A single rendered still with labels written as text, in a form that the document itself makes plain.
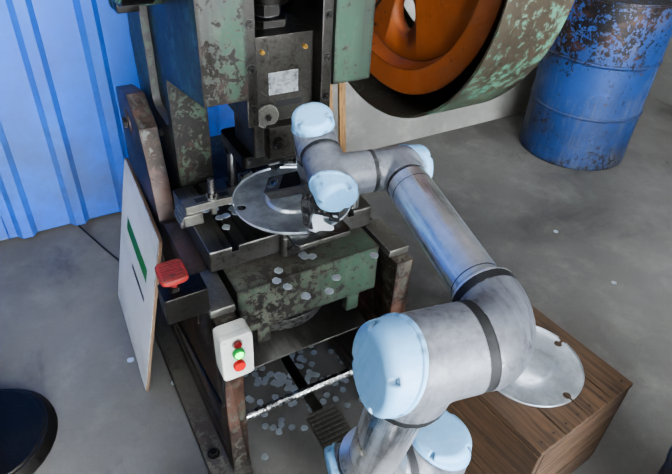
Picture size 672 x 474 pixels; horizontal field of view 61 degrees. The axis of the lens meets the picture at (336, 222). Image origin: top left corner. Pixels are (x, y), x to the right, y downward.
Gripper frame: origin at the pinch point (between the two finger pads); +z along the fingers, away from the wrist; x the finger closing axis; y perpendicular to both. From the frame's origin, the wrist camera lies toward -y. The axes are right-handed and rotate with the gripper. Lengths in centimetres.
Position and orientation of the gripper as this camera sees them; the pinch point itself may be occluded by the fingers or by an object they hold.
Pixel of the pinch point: (313, 226)
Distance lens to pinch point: 128.1
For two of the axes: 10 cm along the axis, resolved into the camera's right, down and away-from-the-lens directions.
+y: 9.7, 1.8, -1.6
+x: 2.4, -8.0, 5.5
